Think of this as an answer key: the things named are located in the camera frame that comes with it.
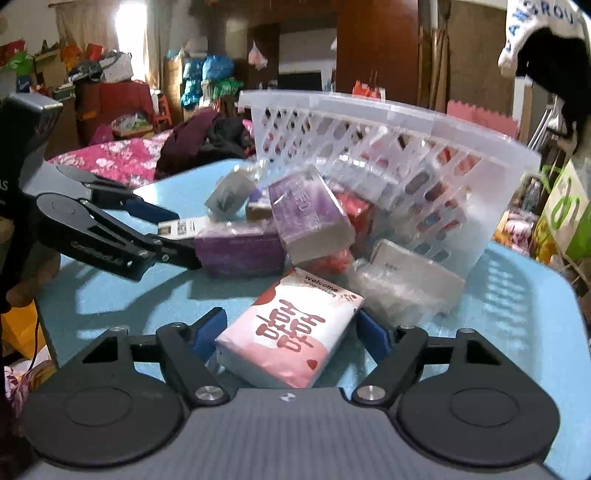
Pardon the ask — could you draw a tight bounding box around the green white bag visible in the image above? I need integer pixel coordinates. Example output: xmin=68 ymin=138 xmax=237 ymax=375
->
xmin=531 ymin=159 xmax=591 ymax=264

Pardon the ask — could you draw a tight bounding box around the white plastic basket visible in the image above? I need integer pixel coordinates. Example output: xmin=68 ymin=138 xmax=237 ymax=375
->
xmin=237 ymin=90 xmax=542 ymax=298

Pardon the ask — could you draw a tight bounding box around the large purple tissue pack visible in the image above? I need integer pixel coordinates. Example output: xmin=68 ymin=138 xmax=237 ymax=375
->
xmin=268 ymin=165 xmax=357 ymax=267

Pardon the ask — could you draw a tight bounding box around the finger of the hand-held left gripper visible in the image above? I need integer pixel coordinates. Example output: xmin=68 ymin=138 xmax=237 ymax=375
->
xmin=58 ymin=164 xmax=181 ymax=223
xmin=36 ymin=192 xmax=202 ymax=283

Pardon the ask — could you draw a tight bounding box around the red packet in clear wrap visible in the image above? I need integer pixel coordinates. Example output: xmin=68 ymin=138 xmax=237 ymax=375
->
xmin=318 ymin=190 xmax=376 ymax=278

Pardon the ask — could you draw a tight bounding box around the pink white tissue pack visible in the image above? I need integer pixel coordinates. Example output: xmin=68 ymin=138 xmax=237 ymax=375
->
xmin=215 ymin=267 xmax=365 ymax=389

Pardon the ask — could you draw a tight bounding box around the pink foam mat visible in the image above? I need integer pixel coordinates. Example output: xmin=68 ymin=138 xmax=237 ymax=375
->
xmin=446 ymin=100 xmax=520 ymax=139

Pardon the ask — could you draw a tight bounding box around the small hanging plastic bag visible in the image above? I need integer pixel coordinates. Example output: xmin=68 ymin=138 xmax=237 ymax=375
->
xmin=248 ymin=41 xmax=269 ymax=71

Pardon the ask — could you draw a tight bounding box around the red covered cabinet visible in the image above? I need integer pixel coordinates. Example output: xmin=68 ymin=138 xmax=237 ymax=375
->
xmin=75 ymin=79 xmax=157 ymax=141

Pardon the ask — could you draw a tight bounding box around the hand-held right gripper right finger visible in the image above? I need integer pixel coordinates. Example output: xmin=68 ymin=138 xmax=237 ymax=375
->
xmin=352 ymin=309 xmax=520 ymax=408

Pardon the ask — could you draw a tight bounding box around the white grey tissue pack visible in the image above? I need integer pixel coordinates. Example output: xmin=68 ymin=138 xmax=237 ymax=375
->
xmin=204 ymin=167 xmax=257 ymax=219

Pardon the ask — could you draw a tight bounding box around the white hooded sweatshirt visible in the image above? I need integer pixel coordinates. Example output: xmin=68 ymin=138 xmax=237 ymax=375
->
xmin=498 ymin=0 xmax=591 ymax=80

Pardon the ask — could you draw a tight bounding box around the green plastic bag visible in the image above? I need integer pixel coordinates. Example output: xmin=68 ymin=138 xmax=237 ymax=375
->
xmin=202 ymin=78 xmax=245 ymax=97

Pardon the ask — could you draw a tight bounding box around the black television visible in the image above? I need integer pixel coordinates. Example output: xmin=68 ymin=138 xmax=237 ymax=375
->
xmin=277 ymin=71 xmax=324 ymax=92

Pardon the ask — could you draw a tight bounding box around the wooden board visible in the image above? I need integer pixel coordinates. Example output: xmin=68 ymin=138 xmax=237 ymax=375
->
xmin=445 ymin=0 xmax=514 ymax=118

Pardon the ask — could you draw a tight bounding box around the blue plastic bag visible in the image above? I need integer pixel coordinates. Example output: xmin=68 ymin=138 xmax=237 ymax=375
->
xmin=181 ymin=55 xmax=236 ymax=110

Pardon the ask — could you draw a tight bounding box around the orange plastic bag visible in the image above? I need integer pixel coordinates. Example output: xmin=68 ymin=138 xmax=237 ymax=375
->
xmin=352 ymin=80 xmax=387 ymax=101

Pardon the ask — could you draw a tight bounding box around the purple packet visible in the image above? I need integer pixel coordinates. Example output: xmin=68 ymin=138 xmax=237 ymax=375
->
xmin=194 ymin=220 xmax=286 ymax=278

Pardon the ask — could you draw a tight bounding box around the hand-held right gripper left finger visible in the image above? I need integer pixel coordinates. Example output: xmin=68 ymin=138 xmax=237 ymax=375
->
xmin=58 ymin=307 xmax=230 ymax=407

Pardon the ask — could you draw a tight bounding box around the brown wooden wardrobe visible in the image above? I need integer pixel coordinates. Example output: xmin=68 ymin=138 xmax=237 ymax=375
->
xmin=208 ymin=0 xmax=422 ymax=104

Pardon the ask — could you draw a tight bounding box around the yellow bag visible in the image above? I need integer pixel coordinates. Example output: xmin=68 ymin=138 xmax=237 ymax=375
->
xmin=0 ymin=299 xmax=48 ymax=361

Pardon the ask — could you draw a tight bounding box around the white packet in clear bag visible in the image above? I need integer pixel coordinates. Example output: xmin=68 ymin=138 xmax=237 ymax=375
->
xmin=346 ymin=239 xmax=466 ymax=326

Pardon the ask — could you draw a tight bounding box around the pink floral blanket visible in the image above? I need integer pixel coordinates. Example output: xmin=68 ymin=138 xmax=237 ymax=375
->
xmin=48 ymin=131 xmax=178 ymax=189

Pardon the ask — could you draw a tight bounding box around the black hanging garment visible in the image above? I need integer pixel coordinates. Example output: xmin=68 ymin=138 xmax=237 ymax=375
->
xmin=514 ymin=34 xmax=591 ymax=155

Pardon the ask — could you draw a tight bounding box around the small cardboard box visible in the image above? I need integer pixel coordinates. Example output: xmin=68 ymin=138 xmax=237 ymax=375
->
xmin=245 ymin=188 xmax=274 ymax=221

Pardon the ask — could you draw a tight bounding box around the pile of dark clothes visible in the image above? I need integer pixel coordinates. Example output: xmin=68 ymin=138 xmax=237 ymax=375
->
xmin=154 ymin=108 xmax=256 ymax=182

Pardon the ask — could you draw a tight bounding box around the window curtain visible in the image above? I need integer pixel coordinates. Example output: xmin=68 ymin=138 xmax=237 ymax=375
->
xmin=54 ymin=0 xmax=160 ymax=86

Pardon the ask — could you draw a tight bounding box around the white label card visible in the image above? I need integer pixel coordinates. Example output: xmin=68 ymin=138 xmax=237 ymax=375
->
xmin=157 ymin=217 xmax=209 ymax=241

